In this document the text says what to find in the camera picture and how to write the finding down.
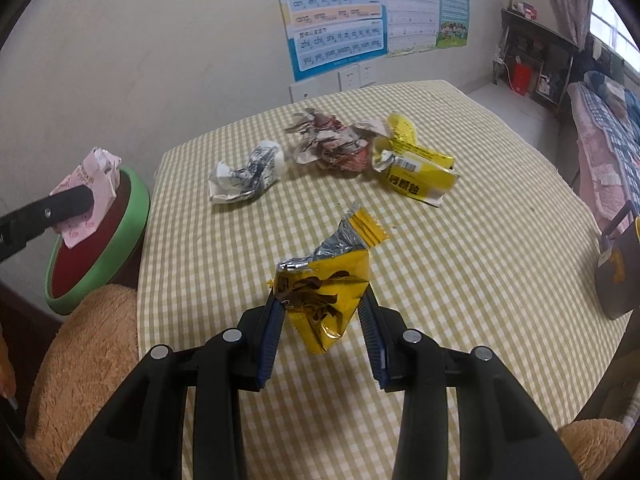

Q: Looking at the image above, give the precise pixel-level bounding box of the pink receipt paper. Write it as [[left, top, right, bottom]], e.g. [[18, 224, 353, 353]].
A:
[[49, 146, 123, 250]]

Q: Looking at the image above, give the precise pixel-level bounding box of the small yellow foil wrapper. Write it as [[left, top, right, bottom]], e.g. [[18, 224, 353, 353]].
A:
[[269, 203, 388, 354]]

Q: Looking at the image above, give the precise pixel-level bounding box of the white paper cup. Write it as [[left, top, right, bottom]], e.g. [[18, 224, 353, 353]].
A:
[[207, 140, 286, 205]]

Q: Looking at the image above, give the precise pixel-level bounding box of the yellow medicine box wrapper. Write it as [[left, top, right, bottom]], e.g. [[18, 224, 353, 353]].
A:
[[371, 113, 459, 207]]

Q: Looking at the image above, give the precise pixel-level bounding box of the white red paper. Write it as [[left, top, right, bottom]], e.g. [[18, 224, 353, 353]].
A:
[[284, 107, 392, 174]]

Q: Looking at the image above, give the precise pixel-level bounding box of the green red trash bin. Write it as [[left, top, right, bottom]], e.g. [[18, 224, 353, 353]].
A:
[[44, 167, 151, 315]]

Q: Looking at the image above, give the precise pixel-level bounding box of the dark cup yellow lid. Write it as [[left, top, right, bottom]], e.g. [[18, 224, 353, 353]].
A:
[[594, 200, 640, 320]]

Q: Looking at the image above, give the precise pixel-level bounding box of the yellow checkered tablecloth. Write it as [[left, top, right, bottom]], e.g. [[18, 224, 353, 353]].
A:
[[135, 78, 632, 480]]

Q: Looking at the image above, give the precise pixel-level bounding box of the bed with plaid quilt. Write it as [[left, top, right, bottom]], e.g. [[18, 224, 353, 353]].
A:
[[567, 70, 639, 229]]

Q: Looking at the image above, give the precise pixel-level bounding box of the red bucket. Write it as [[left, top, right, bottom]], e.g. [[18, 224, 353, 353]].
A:
[[510, 62, 533, 96]]

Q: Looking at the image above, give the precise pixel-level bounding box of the dark shelf desk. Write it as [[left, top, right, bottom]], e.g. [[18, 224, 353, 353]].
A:
[[491, 9, 579, 115]]

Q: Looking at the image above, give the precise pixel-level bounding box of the window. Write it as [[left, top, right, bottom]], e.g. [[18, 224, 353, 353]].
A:
[[590, 0, 640, 74]]

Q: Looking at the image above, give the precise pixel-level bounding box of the white wall outlet plate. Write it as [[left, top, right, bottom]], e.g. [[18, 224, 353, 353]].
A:
[[288, 77, 340, 103]]

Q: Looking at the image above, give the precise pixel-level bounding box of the double wall socket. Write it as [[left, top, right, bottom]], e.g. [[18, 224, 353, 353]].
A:
[[337, 61, 378, 91]]

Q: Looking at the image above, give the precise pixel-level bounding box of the pinyin wall poster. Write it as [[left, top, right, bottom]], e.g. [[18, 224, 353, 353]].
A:
[[279, 0, 388, 82]]

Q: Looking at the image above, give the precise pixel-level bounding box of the white grid wall poster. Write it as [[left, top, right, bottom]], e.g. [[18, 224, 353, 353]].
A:
[[387, 0, 439, 55]]

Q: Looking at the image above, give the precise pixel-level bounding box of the teal wall poster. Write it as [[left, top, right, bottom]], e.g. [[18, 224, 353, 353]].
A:
[[436, 0, 470, 49]]

